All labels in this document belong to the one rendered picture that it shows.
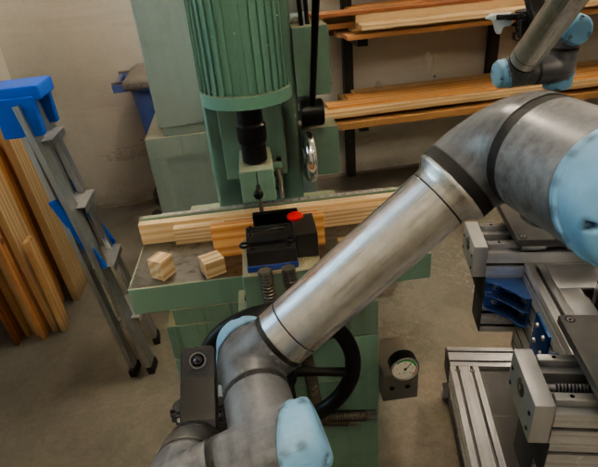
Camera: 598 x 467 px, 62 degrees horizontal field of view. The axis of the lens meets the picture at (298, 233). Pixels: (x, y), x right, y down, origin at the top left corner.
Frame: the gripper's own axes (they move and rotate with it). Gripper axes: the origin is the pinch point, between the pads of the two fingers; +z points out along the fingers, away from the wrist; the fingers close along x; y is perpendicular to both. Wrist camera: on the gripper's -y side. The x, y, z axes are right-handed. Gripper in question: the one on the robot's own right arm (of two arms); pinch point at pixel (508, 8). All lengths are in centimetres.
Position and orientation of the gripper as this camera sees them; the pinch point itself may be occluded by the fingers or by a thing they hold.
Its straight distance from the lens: 180.3
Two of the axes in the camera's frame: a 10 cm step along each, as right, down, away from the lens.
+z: -1.4, -4.8, 8.7
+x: 9.7, -2.6, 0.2
